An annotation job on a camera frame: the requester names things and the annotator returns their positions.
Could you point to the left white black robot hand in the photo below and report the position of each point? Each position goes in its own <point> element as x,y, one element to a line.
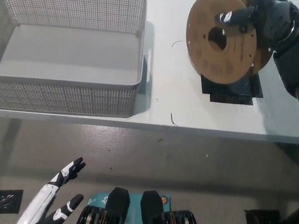
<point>39,205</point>

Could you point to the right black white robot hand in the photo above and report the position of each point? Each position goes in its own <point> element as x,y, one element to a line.
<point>273,20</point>

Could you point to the brown cardboard filament spool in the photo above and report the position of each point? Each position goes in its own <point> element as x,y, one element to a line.
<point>218,63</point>

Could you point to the thin dark filament scrap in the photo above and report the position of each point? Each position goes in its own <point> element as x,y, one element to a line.
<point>177,41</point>
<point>171,118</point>

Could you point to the black floor pad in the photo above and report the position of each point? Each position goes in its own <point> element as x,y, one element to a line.
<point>4,200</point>
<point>261,220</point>

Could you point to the black teal robot torso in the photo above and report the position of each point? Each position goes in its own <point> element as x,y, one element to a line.
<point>117,214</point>

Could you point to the black tape marking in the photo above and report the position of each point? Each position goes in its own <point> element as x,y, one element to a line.
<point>230,98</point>

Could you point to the grey perforated plastic basket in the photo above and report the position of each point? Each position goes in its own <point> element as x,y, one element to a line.
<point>56,95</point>

